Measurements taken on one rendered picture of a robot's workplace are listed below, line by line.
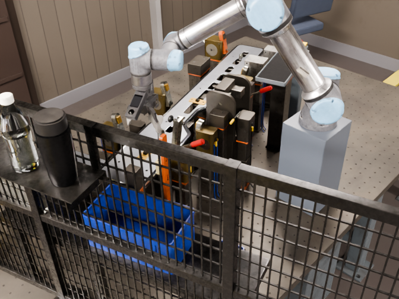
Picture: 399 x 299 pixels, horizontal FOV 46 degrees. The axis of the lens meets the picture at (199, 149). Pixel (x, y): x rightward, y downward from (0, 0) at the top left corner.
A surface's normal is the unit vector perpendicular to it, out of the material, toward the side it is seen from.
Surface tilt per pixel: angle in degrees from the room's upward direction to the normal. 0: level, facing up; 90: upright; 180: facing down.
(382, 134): 0
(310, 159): 90
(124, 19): 90
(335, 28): 90
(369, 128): 0
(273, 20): 81
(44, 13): 90
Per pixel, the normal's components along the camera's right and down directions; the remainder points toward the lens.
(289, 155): -0.69, 0.43
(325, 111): -0.05, 0.68
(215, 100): -0.45, 0.54
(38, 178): -0.02, -0.80
